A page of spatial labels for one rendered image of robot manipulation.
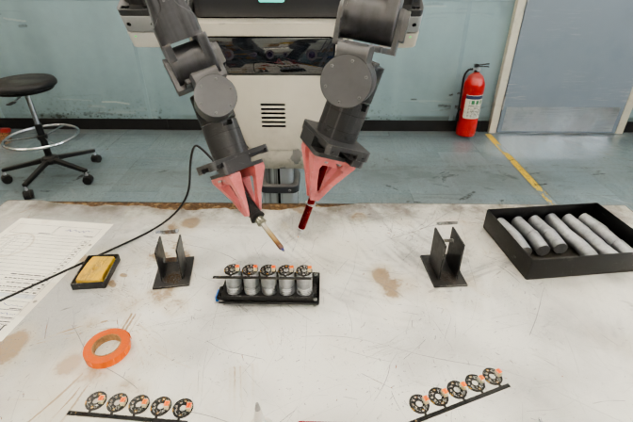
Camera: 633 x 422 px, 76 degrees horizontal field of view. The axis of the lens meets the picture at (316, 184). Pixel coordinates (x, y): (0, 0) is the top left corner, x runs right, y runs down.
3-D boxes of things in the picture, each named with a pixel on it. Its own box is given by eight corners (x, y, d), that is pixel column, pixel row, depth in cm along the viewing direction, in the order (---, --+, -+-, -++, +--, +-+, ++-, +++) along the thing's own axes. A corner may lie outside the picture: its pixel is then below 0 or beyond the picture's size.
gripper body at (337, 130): (323, 157, 50) (344, 101, 48) (299, 130, 59) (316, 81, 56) (366, 167, 53) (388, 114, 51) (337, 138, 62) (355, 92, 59)
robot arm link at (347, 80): (412, 11, 51) (345, -1, 52) (411, -2, 40) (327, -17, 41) (388, 106, 55) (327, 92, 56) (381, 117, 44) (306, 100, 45)
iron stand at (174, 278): (195, 281, 74) (192, 228, 75) (186, 287, 66) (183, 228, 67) (161, 284, 74) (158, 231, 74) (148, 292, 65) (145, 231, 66)
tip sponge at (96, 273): (89, 261, 74) (88, 254, 73) (121, 259, 74) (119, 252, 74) (72, 290, 67) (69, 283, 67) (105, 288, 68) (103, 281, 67)
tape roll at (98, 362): (105, 376, 54) (103, 369, 53) (74, 358, 56) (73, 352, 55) (140, 342, 58) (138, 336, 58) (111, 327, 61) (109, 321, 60)
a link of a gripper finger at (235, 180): (282, 203, 65) (262, 148, 64) (245, 220, 61) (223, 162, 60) (261, 206, 70) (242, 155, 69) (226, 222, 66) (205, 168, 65)
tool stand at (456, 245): (452, 281, 75) (447, 220, 76) (476, 289, 65) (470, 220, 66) (421, 282, 75) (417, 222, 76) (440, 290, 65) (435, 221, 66)
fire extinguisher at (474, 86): (452, 130, 327) (464, 60, 300) (472, 130, 327) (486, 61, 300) (458, 137, 314) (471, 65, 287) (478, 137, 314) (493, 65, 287)
